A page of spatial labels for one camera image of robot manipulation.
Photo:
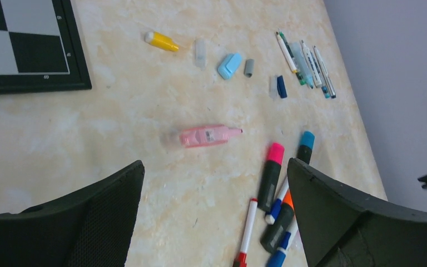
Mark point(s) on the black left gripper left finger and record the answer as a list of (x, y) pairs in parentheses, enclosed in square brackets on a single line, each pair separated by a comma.
[(92, 226)]

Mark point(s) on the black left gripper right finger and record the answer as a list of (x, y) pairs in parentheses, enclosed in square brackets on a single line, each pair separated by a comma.
[(340, 225)]

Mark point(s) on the pink capped black highlighter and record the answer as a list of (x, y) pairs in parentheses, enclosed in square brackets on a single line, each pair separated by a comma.
[(270, 176)]

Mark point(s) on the red capped white marker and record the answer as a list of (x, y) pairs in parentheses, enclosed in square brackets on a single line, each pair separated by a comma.
[(240, 260)]

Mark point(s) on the pink correction tape pen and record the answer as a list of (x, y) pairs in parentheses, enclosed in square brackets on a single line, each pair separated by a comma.
[(209, 135)]

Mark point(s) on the grey capped white marker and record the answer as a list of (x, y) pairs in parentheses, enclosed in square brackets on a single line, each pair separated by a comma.
[(307, 53)]

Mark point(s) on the green gel pen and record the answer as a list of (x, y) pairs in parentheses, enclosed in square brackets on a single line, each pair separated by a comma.
[(297, 71)]

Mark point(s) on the dark blue pen cap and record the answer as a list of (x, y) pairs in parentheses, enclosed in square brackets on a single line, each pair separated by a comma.
[(281, 87)]

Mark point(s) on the grey marker cap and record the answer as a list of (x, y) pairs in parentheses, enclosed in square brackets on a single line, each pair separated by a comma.
[(249, 67)]

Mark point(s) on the light blue correction tape pen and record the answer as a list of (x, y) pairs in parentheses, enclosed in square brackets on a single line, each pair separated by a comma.
[(301, 63)]

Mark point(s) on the yellow capped white pen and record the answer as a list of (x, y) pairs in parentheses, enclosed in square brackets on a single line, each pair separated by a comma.
[(285, 52)]

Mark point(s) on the light blue tape cap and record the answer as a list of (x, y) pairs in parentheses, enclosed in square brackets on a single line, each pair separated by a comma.
[(229, 65)]

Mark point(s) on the small yellow pen cap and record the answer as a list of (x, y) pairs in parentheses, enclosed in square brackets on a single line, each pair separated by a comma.
[(161, 41)]

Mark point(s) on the clear green pen cap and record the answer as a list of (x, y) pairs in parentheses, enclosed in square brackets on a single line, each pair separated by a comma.
[(200, 53)]

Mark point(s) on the teal gel pen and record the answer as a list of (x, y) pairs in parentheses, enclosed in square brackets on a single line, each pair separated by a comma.
[(323, 85)]

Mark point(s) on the clear teal pen cap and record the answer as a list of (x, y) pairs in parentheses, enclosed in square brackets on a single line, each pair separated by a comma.
[(273, 87)]

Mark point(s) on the small blue capped marker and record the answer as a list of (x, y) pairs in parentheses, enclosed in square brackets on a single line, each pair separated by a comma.
[(271, 216)]

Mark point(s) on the blue capped white marker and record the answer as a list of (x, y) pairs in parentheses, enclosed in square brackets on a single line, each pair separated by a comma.
[(278, 257)]

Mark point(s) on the orange capped black highlighter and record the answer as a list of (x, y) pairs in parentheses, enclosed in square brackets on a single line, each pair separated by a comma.
[(274, 233)]

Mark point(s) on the blue capped black highlighter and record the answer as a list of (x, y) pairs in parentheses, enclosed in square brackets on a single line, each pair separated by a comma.
[(306, 144)]

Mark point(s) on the black white checkerboard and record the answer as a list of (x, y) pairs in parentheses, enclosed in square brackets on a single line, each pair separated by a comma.
[(40, 48)]

